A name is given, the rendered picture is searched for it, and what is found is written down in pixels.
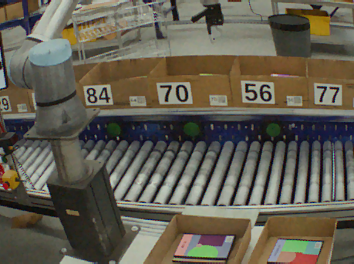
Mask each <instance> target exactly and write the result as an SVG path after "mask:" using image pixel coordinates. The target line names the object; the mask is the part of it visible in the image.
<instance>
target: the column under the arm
mask: <svg viewBox="0 0 354 264"><path fill-rule="evenodd" d="M84 162H85V166H86V175H85V176H84V178H82V179H80V180H79V181H72V182H67V181H61V180H60V179H59V175H58V172H57V169H56V170H55V171H54V172H53V174H52V175H51V176H50V177H49V179H48V180H47V181H46V186H47V188H48V190H49V194H50V197H51V199H52V203H53V205H54V208H55V210H56V213H57V215H58V216H59V220H60V222H61V223H62V226H63V229H64V232H65V234H66V236H67V239H68V240H67V241H66V243H65V244H64V246H63V247H62V248H61V249H60V251H59V253H61V254H62V255H65V256H70V257H72V258H77V259H80V260H84V261H88V262H92V263H96V264H119V262H120V260H121V259H122V258H123V256H124V255H125V253H126V251H127V250H128V248H129V247H130V246H131V243H132V242H133V240H134V239H135V238H136V237H137V234H138V233H139V231H140V230H141V227H136V226H134V225H124V224H123V221H122V219H121V216H120V212H119V209H118V205H117V203H116V200H115V196H114V193H113V187H112V184H111V183H110V178H109V175H108V171H107V168H106V162H105V161H93V160H85V159H84Z"/></svg>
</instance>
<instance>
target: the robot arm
mask: <svg viewBox="0 0 354 264"><path fill-rule="evenodd" d="M218 2H219V0H201V4H202V5H203V6H204V7H205V8H206V9H204V10H203V11H200V12H199V13H197V14H196V15H194V16H192V17H191V21H192V22H193V23H195V22H198V21H199V20H200V19H201V18H203V17H204V16H205V22H206V23H207V32H208V36H209V40H210V41H211V42H212V43H214V41H213V40H214V38H215V37H220V36H221V32H223V31H222V29H221V28H218V27H217V25H223V24H224V16H223V13H222V10H221V3H218ZM78 3H79V0H52V1H51V2H50V4H49V6H48V7H47V9H46V10H45V12H44V14H43V16H42V17H41V19H40V21H39V23H38V25H37V26H36V28H35V31H34V32H33V33H32V34H31V35H29V36H26V38H25V41H24V42H23V44H22V46H21V48H19V49H17V50H16V51H14V53H13V54H12V55H11V58H10V60H9V61H8V68H7V70H8V77H9V79H10V80H11V81H12V83H13V84H15V85H16V86H18V87H20V88H23V89H24V88H26V89H28V90H34V95H35V102H36V111H35V129H36V131H37V133H39V134H42V135H53V134H61V133H64V132H66V131H69V130H72V129H74V128H76V127H78V126H79V125H80V124H82V123H83V122H84V121H85V120H86V118H87V115H86V110H85V108H84V107H83V104H82V102H81V101H80V99H79V97H78V95H77V93H76V84H75V77H74V71H73V64H72V51H71V48H70V43H69V40H66V39H59V36H60V34H61V32H62V30H63V29H64V27H65V25H66V23H67V22H68V21H69V18H70V17H71V15H72V13H73V11H74V10H75V8H76V6H77V4H78ZM211 7H212V8H211Z"/></svg>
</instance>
